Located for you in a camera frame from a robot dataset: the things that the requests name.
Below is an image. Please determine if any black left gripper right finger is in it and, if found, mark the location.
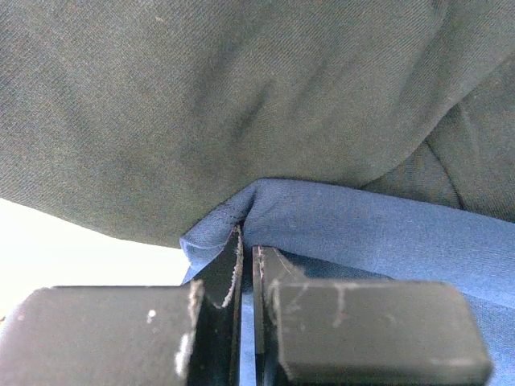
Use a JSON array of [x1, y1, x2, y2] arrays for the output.
[[253, 246, 493, 385]]

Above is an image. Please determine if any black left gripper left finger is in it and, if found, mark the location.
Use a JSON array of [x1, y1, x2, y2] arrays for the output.
[[1, 228, 243, 385]]

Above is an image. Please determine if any navy blue t shirt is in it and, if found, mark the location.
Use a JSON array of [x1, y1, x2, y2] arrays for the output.
[[0, 0, 515, 386]]

